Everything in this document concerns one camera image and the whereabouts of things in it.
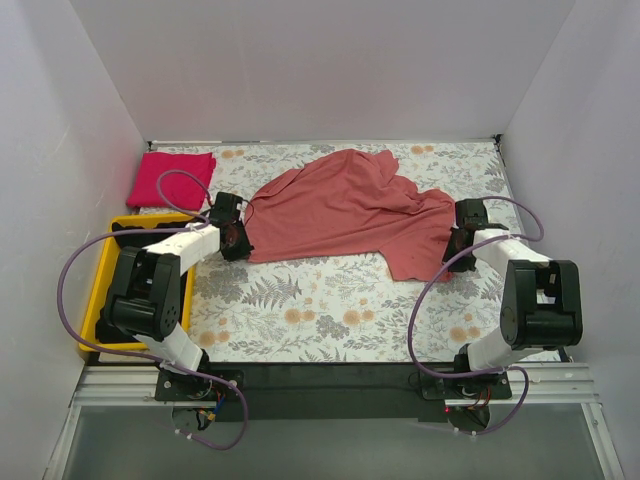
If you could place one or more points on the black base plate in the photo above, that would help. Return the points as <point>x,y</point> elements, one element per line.
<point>320,391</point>

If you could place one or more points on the aluminium frame rail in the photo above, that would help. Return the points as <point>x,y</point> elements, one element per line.
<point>337,421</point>

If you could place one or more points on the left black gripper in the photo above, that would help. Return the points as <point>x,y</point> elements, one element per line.
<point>238,245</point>

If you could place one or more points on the yellow plastic bin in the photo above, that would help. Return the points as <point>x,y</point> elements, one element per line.
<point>187,286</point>

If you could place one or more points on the salmon pink t shirt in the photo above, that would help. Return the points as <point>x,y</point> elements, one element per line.
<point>351,202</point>

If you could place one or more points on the floral patterned table mat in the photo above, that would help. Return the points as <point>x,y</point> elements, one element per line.
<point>342,308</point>

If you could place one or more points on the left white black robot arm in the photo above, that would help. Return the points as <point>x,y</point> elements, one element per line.
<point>144,299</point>

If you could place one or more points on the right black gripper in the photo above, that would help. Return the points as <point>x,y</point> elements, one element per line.
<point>454,254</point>

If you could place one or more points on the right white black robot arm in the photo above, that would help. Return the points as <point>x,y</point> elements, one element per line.
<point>540,304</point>

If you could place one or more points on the folded magenta t shirt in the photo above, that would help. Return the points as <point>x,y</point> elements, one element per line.
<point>181,190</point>

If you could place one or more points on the black t shirt in bin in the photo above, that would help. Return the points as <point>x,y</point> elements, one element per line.
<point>95,329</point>

